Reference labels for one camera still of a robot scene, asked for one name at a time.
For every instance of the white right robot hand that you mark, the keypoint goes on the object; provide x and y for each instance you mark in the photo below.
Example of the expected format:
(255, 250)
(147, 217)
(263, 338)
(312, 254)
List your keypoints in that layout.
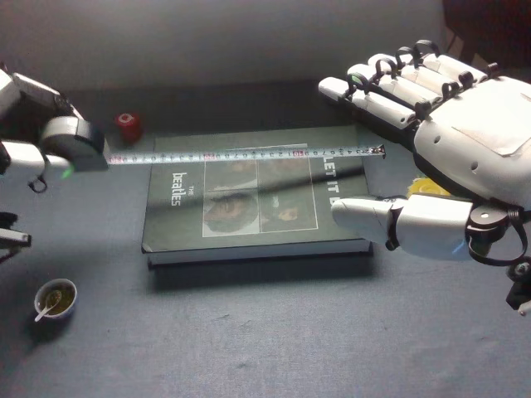
(477, 137)

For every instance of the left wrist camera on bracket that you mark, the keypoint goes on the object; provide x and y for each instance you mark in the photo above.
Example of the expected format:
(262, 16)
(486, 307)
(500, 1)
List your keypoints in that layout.
(14, 238)

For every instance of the grey table cloth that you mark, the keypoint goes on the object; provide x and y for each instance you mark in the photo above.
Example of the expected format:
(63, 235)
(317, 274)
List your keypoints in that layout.
(290, 352)

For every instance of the dark hardcover book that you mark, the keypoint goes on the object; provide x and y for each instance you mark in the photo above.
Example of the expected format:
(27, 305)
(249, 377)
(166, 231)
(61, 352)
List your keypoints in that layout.
(178, 228)

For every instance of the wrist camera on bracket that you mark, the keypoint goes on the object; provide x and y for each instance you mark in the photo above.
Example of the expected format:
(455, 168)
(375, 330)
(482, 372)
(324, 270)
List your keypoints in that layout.
(14, 238)
(518, 290)

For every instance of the grey tape measure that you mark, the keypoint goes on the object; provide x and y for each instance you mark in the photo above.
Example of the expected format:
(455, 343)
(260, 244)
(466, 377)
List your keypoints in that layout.
(62, 134)

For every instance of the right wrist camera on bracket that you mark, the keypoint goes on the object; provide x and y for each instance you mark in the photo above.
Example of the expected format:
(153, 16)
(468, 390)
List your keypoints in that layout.
(518, 290)

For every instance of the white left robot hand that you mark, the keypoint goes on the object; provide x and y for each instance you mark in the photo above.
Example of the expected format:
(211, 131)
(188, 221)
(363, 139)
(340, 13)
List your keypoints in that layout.
(20, 157)

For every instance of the red toy can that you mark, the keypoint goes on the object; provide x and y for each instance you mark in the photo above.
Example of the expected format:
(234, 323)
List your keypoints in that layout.
(129, 130)

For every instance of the toy soup bowl with spoon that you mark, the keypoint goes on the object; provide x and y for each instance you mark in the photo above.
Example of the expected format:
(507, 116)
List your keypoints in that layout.
(62, 296)

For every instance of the yellow swirl cake toy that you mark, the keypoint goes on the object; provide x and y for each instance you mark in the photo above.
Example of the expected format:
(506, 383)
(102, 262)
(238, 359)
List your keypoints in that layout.
(427, 188)

